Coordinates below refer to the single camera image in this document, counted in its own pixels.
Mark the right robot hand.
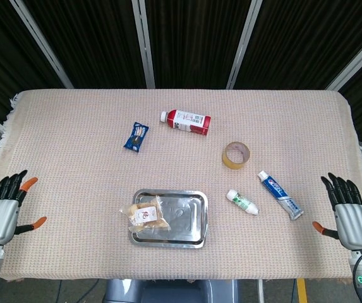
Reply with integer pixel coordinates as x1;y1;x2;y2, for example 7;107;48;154
311;172;362;252

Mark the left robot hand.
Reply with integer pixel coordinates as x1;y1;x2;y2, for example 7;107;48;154
0;169;47;245

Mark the clear snack bag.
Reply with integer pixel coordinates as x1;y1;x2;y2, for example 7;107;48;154
118;196;171;234

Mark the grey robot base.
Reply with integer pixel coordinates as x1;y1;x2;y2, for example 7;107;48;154
104;278;239;303

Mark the stainless steel tray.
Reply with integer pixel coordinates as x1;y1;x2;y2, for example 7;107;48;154
128;188;209;249

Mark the blue and white toothpaste tube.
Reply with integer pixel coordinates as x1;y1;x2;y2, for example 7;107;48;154
256;170;305;221

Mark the small white and green tube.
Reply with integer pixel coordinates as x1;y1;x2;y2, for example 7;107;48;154
226;189;260;217

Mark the yellow tape roll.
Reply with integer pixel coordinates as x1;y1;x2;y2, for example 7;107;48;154
222;141;251;170

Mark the blue cookie packet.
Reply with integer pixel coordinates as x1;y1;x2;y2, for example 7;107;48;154
123;122;150;153

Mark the beige woven tablecloth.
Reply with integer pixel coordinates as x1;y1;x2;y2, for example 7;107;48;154
0;88;362;283

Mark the red and white drink bottle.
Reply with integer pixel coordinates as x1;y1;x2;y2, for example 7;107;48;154
160;109;212;136

